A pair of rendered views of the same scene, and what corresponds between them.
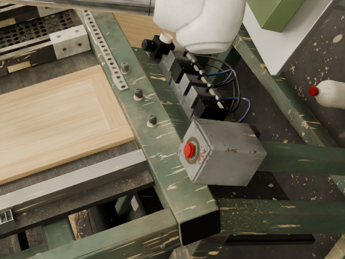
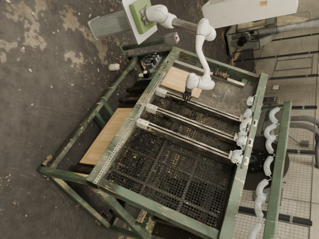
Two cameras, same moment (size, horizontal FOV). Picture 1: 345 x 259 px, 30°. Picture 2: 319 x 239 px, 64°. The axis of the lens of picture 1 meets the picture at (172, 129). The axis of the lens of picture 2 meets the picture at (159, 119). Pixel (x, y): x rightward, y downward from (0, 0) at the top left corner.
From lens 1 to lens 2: 397 cm
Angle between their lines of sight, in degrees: 79
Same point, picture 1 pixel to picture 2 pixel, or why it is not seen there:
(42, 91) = (178, 87)
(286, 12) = not seen: hidden behind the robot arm
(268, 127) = (114, 101)
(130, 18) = (114, 132)
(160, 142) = (170, 59)
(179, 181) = (174, 52)
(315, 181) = (124, 83)
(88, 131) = (178, 73)
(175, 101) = (157, 65)
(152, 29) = (111, 128)
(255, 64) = (111, 90)
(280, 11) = not seen: hidden behind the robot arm
